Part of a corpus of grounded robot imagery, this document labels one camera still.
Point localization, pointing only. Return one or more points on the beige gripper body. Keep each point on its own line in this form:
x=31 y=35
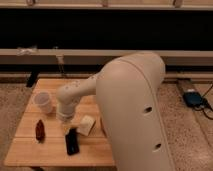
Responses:
x=66 y=126

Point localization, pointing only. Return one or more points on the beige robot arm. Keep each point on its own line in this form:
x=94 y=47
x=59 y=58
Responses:
x=126 y=94

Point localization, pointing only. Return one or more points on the black smartphone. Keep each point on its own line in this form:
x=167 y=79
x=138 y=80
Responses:
x=72 y=142

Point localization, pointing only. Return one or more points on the beige sponge block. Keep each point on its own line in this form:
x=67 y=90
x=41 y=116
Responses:
x=85 y=125

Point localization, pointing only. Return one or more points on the dark red chili pepper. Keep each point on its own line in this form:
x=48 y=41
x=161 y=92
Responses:
x=40 y=131

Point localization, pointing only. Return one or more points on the wooden table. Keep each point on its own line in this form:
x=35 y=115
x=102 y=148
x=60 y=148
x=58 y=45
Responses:
x=25 y=150

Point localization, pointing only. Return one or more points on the translucent plastic cup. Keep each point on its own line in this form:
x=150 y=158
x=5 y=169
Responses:
x=43 y=101

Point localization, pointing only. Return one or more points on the long wooden bench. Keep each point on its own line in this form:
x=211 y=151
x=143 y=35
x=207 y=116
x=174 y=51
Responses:
x=99 y=57

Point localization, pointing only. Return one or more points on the blue device on floor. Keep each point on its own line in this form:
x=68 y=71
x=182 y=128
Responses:
x=192 y=98

